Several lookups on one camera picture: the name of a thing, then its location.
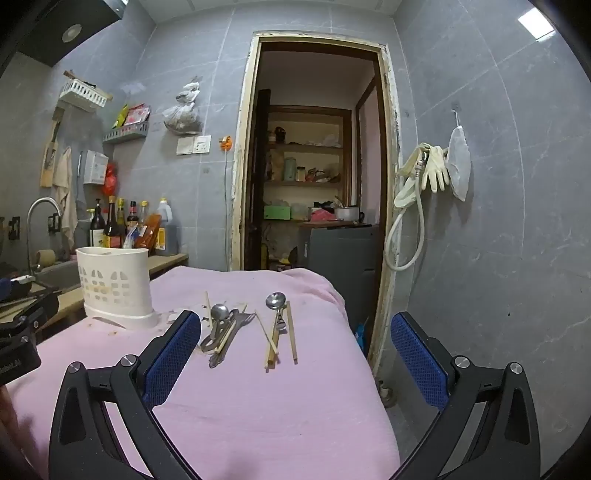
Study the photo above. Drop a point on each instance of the black wall socket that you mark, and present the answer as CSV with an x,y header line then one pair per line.
x,y
14,228

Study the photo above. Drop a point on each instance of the wooden cutting board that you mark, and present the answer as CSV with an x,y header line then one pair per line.
x,y
48,161

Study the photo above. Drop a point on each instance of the metal pot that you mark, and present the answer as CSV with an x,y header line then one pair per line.
x,y
346,213

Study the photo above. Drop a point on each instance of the plastic oil jug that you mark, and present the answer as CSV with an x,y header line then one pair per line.
x,y
167,230

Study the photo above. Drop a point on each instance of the chrome faucet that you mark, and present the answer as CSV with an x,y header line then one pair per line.
x,y
34,207

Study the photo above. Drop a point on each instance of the red snack packet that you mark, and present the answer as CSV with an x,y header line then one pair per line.
x,y
138,114

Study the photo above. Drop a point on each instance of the orange wall hook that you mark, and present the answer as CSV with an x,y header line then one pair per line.
x,y
224,142

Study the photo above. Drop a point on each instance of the person's left hand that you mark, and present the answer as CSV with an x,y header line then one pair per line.
x,y
11,420

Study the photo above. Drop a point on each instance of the red plastic bag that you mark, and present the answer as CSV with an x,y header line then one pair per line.
x,y
111,182

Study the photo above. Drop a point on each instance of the metal fork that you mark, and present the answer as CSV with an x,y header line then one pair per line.
x,y
221,346
232,318

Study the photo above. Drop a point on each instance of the green thermos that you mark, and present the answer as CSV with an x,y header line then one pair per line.
x,y
290,170

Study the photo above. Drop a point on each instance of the white plastic utensil holder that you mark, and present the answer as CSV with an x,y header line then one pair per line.
x,y
115,277

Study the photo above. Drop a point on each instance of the hanging clear plastic bag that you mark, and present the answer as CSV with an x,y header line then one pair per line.
x,y
183,117

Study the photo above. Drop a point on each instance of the small yellow cap bottle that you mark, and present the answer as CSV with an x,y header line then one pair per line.
x,y
143,213

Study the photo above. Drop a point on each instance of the steel sink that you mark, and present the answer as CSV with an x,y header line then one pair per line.
x,y
60,277

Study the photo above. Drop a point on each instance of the cream rubber glove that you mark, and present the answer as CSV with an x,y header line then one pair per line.
x,y
436,168

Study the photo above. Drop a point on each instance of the yellow snack packet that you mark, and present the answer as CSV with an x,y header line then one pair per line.
x,y
121,116

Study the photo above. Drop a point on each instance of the red cap dark bottle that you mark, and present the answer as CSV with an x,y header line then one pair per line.
x,y
133,214

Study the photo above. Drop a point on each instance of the green box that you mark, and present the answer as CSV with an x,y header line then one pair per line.
x,y
277,213

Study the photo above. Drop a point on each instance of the wooden shelf unit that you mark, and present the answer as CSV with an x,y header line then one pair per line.
x,y
304,148

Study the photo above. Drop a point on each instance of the grey cabinet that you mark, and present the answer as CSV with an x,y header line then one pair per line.
x,y
341,258

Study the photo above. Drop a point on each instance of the brown tape roll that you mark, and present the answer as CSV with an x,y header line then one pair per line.
x,y
45,258

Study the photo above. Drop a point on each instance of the white wall switch panel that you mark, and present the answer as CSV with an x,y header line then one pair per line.
x,y
194,145

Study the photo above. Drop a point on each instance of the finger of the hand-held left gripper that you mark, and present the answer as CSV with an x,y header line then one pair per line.
x,y
14,287
37,309

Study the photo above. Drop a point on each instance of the pink cloth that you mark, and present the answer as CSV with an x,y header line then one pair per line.
x,y
322,216

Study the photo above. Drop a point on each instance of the white wall box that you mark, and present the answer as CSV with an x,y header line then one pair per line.
x,y
96,167

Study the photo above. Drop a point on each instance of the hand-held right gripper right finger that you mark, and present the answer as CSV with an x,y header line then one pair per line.
x,y
418,360

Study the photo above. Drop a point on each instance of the dark bottle white label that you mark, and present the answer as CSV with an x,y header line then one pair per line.
x,y
97,230

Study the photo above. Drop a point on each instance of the white blue packet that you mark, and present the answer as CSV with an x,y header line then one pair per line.
x,y
130,237

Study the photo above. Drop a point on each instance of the white mesh bag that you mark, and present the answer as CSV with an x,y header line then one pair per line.
x,y
459,161

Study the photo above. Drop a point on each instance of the beige hanging towel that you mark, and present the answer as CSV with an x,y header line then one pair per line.
x,y
64,184

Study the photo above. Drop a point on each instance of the pink flower print blanket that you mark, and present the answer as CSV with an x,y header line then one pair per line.
x,y
277,415

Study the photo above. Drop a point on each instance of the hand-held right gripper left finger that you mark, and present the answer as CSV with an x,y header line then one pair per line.
x,y
173,355

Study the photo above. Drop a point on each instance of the metal spoon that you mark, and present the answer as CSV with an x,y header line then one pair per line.
x,y
219,312
275,300

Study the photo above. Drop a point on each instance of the grey wall rack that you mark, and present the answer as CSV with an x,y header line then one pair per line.
x,y
127,134

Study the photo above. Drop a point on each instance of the white basket shelf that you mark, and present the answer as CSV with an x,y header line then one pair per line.
x,y
83,94

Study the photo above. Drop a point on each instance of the worn door frame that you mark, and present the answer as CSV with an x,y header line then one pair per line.
x,y
240,161

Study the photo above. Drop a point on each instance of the black range hood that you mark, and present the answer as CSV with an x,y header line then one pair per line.
x,y
69,27

